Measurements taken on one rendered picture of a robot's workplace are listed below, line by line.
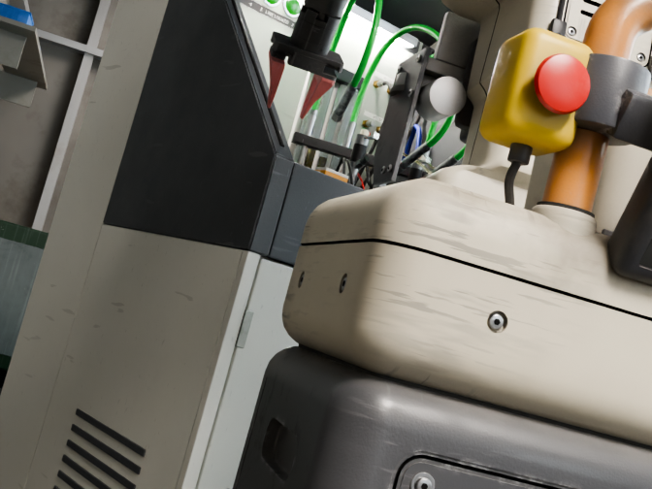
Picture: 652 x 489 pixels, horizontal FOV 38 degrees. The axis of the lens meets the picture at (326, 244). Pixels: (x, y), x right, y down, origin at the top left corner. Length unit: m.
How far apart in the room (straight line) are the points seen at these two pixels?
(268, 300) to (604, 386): 0.99
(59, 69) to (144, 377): 7.30
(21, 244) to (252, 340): 3.41
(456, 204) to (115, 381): 1.29
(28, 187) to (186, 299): 7.17
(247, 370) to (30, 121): 7.39
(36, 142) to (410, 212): 8.29
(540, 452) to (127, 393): 1.23
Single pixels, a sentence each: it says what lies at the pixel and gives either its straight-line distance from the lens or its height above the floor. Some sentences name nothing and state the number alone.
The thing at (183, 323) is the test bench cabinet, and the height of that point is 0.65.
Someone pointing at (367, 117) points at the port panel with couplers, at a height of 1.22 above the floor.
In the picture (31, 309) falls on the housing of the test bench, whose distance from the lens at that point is 2.26.
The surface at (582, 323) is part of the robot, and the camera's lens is 0.60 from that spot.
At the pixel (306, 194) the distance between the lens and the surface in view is 1.56.
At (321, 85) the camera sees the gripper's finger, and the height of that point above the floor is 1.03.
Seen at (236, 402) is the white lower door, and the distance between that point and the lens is 1.55.
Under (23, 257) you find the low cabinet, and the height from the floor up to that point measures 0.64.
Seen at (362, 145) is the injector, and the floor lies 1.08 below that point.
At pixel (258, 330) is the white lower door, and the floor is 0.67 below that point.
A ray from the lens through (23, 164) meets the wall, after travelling 8.79.
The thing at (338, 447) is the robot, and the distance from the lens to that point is 0.56.
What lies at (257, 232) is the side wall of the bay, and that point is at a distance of 1.52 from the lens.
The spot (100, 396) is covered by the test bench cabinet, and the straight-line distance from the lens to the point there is 1.84.
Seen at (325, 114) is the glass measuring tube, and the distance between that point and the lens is 2.21.
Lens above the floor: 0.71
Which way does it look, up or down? 5 degrees up
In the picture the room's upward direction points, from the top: 15 degrees clockwise
